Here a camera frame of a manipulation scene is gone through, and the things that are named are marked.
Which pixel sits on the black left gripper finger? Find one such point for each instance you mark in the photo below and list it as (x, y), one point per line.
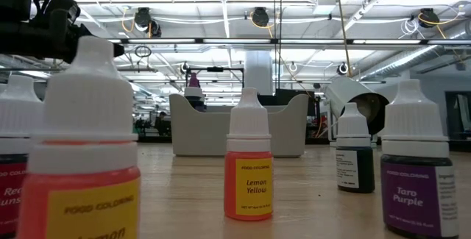
(82, 32)

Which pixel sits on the red sunset food colouring bottle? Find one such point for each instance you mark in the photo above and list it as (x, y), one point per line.
(16, 114)

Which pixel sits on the large purple-tipped colouring bottle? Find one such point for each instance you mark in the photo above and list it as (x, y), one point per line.
(194, 92)

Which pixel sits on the dark green food colouring bottle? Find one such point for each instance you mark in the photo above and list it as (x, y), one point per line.
(353, 128)

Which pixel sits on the taro purple food colouring bottle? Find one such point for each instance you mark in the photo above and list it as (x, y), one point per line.
(414, 121)

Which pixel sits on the small black ceiling reel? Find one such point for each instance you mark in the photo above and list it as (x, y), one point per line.
(338, 70)
(184, 67)

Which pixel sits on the person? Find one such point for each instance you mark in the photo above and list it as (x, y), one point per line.
(162, 123)

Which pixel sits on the long ceiling light bar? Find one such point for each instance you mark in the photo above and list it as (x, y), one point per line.
(235, 41)

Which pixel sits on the grey plastic bin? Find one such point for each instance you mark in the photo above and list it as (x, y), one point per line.
(198, 132)

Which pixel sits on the white building pillar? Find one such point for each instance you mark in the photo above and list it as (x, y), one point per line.
(258, 70)

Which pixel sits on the white cylindrical spotlight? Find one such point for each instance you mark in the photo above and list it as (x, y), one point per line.
(346, 88)

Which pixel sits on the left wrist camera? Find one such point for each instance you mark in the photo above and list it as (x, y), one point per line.
(64, 11)

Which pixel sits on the background black rig frame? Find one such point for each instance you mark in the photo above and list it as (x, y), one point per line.
(215, 69)

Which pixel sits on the silver ventilation duct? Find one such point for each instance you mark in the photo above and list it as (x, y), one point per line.
(404, 60)

